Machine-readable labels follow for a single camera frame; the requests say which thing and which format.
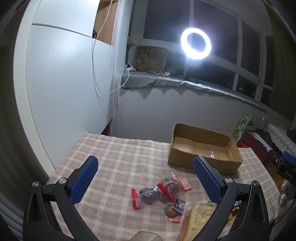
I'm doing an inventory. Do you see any black bag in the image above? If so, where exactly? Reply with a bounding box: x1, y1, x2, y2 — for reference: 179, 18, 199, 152
254, 129, 274, 151

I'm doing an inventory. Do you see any olive curtain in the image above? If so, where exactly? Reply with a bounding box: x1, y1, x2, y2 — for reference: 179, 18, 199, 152
264, 0, 296, 121

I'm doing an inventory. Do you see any white window frame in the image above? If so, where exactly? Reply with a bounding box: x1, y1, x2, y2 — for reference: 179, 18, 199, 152
127, 0, 275, 107

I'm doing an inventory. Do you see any black tripod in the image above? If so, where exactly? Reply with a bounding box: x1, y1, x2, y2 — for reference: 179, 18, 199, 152
183, 59, 200, 84

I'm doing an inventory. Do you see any brown chocolate bar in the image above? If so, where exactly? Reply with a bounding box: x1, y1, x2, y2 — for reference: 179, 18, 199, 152
232, 200, 242, 216

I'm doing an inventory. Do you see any long red snack packet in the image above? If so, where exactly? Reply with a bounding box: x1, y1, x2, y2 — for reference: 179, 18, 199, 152
157, 182, 178, 202

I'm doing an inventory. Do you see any small red snack packet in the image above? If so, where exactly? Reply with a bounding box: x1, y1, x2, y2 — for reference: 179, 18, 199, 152
131, 188, 142, 210

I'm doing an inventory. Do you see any small green candy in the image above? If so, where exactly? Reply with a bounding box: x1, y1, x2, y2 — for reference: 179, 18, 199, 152
161, 172, 177, 182

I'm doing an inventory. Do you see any red box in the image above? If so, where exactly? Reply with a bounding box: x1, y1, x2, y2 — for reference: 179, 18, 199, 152
243, 132, 270, 163

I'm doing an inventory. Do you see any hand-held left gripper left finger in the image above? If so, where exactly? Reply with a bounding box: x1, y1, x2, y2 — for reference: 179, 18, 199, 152
23, 155, 100, 241

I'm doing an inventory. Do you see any pink snack packet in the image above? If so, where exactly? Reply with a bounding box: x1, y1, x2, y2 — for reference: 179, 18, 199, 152
178, 176, 192, 192

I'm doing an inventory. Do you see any clear dark fruit packet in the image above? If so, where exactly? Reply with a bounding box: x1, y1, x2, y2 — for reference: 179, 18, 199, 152
167, 179, 185, 196
139, 186, 163, 205

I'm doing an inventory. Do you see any pink checked tablecloth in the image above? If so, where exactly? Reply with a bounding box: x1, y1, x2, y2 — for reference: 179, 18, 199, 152
45, 132, 281, 241

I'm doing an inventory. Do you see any grey windowsill cloth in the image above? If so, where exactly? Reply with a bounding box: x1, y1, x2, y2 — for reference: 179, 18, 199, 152
121, 70, 270, 112

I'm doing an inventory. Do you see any leopard print cushion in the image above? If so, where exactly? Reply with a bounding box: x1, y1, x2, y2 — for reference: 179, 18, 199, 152
135, 46, 167, 73

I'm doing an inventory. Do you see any ring light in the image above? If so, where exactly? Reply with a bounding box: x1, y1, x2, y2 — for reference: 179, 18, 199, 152
181, 28, 211, 58

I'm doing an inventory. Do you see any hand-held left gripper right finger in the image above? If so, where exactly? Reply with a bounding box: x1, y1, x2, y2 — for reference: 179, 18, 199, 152
193, 156, 271, 241

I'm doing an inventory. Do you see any large clear bread bag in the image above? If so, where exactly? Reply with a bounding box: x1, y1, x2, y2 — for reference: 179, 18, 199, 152
177, 202, 219, 241

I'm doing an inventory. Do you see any white lace cloth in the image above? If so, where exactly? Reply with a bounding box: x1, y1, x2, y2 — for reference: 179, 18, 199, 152
267, 123, 296, 156

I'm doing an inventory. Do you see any white cable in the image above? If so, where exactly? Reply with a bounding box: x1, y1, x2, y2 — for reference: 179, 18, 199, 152
91, 0, 130, 95

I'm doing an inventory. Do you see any grey ribbed panel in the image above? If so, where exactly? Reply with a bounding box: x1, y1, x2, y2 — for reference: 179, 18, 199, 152
0, 197, 23, 235

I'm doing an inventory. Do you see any white wardrobe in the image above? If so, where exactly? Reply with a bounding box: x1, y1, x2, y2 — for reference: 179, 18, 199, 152
14, 0, 119, 169

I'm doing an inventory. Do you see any cardboard box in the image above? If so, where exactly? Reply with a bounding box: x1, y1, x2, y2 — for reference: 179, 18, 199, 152
168, 123, 243, 175

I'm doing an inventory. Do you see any kiwi snack packet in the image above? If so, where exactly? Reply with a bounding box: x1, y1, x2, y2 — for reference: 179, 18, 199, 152
162, 204, 183, 223

